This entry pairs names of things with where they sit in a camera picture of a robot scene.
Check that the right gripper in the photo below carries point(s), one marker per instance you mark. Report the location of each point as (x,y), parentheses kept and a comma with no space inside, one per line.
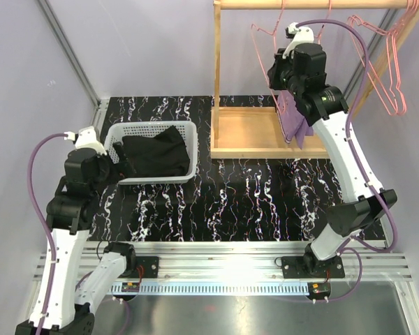
(279,63)

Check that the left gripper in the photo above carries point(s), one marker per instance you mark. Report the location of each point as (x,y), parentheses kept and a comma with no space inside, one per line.
(121,169)

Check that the black trousers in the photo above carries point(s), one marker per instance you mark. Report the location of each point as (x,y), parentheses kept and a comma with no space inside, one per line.
(163,155)

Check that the purple garment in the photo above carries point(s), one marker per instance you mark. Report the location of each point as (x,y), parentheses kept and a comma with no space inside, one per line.
(293,125)

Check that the pink hanger with purple garment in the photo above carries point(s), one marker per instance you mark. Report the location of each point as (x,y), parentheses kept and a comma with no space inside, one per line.
(320,33)

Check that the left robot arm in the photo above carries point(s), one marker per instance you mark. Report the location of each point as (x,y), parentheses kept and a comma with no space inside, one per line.
(66,305)

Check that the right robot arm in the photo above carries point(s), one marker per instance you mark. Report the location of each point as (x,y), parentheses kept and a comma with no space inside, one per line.
(307,106)

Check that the white plastic basket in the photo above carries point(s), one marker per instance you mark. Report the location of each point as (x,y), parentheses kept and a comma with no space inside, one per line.
(187,130)

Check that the wooden clothes rack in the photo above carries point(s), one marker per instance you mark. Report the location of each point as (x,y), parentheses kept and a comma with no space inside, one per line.
(254,132)

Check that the black marbled mat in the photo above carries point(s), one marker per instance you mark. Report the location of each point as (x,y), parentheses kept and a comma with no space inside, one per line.
(227,199)

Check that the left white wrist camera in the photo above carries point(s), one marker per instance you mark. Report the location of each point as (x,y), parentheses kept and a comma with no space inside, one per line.
(86,138)

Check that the empty pink wire hangers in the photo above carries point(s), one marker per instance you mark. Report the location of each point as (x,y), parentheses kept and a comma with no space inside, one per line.
(384,76)

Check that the aluminium rail base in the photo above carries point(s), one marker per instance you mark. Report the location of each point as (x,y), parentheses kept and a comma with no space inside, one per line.
(258,268)

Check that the aluminium corner post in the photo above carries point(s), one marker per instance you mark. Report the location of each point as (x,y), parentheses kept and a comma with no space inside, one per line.
(65,45)

